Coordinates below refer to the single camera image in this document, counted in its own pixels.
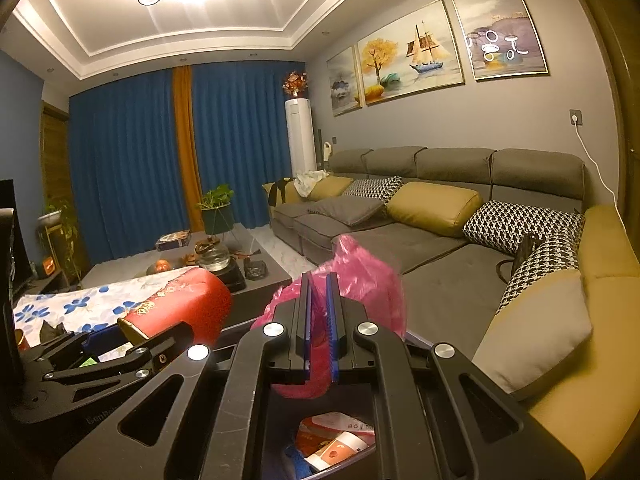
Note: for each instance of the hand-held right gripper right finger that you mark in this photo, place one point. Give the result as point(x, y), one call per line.
point(331, 320)

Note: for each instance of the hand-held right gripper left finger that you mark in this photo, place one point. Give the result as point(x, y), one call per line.
point(309, 330)

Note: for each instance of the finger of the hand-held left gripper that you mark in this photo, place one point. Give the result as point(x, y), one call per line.
point(65, 347)
point(155, 352)

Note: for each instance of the black plastic bag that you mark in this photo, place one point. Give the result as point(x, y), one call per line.
point(52, 335)

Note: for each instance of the red paper cup gold interior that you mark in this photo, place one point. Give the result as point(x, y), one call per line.
point(190, 295)
point(22, 341)

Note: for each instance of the large pink plastic bag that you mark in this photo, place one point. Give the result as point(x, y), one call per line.
point(370, 285)

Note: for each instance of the grey plastic bin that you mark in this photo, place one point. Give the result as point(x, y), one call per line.
point(282, 405)

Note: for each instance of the red wrapper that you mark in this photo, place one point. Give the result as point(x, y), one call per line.
point(325, 422)

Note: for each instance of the blue foam net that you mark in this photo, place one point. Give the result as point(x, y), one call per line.
point(297, 462)

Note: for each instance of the blue floral tablecloth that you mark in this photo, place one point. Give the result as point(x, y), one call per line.
point(75, 305)

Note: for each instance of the grey television cabinet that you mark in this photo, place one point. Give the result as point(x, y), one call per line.
point(50, 285)

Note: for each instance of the black ashtray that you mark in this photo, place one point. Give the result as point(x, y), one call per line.
point(256, 271)

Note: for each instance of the small orange clock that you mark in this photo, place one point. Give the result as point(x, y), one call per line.
point(50, 266)

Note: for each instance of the orange round figurine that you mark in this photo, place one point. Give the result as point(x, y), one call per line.
point(162, 266)

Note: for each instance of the black kettle base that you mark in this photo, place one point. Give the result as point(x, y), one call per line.
point(232, 277)

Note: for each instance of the grey coffee table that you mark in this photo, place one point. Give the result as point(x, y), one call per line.
point(125, 262)

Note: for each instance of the black television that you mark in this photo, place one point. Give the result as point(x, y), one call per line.
point(24, 260)

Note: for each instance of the small brown ornament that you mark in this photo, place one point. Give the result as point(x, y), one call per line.
point(191, 259)

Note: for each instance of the glass kettle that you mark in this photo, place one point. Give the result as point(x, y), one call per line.
point(215, 261)

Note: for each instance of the decorated flat box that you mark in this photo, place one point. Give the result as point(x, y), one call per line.
point(174, 241)

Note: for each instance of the grey sofa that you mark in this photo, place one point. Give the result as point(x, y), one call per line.
point(440, 265)

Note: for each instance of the small yellow cushion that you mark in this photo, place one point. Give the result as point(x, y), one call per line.
point(330, 187)

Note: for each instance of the black cloth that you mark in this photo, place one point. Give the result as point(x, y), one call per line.
point(280, 191)

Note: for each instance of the small houndstooth cushion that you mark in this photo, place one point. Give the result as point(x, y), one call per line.
point(372, 187)

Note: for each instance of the white cloth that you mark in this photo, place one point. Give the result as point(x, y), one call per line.
point(310, 182)

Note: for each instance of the potted plant dark pot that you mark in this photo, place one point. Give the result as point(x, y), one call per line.
point(220, 220)

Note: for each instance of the large yellow cushion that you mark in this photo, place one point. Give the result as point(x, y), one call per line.
point(435, 210)

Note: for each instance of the white handheld device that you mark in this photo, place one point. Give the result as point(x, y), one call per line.
point(328, 152)

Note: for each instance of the black slim pole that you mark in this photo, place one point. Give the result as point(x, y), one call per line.
point(319, 150)

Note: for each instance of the blue curtain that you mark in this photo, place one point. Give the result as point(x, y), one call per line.
point(125, 170)
point(240, 150)

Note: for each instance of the white floor air conditioner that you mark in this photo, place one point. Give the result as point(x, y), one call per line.
point(300, 135)

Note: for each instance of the wooden slatted panel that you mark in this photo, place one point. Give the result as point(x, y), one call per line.
point(54, 160)

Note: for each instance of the orange curtain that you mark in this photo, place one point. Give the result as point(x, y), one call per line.
point(184, 150)

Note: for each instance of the large houndstooth cushion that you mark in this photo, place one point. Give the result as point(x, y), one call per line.
point(510, 220)

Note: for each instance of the houndstooth yellow grey cushion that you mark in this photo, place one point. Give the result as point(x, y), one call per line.
point(540, 335)

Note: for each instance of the small framed landscape painting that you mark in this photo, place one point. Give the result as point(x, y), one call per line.
point(344, 82)

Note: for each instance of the artificial flower decoration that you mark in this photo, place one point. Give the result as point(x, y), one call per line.
point(296, 84)

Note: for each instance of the yellow sofa section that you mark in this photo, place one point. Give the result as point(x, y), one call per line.
point(600, 360)

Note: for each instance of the wide framed sailboat painting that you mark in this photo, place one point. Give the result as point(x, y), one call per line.
point(410, 55)

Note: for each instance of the framed purple sky painting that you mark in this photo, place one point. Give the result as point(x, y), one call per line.
point(500, 30)

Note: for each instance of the wooden door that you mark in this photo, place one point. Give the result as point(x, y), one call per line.
point(600, 35)

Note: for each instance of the wall socket with charger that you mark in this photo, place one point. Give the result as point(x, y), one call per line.
point(576, 118)

